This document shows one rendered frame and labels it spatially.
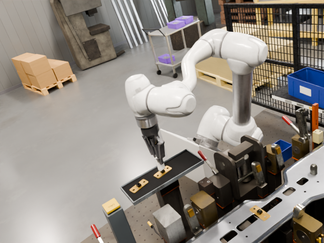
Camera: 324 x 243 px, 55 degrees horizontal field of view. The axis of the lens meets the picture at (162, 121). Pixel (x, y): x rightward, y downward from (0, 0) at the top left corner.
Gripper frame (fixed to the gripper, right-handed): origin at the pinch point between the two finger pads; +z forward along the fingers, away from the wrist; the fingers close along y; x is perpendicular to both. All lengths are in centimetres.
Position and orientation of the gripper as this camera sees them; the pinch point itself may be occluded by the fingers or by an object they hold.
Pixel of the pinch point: (160, 163)
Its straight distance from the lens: 138.0
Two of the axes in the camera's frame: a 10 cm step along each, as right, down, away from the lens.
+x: -7.4, 4.7, -4.9
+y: -6.4, -2.3, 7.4
